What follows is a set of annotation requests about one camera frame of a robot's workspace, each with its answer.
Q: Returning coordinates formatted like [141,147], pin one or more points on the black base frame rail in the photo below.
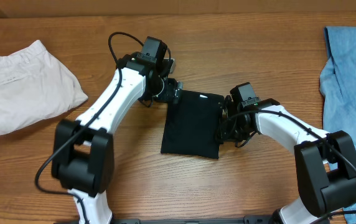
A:
[190,221]

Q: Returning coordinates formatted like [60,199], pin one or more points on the folded white shorts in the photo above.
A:
[35,85]

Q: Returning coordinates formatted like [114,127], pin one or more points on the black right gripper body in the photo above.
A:
[235,130]

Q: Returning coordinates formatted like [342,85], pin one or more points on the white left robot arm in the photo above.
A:
[83,157]

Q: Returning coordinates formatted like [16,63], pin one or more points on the black t-shirt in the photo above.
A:
[191,124]

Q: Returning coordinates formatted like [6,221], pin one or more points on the light blue denim jeans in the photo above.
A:
[338,80]

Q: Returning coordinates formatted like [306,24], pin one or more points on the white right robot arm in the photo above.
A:
[325,162]

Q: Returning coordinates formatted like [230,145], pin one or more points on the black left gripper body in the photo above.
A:
[170,91]

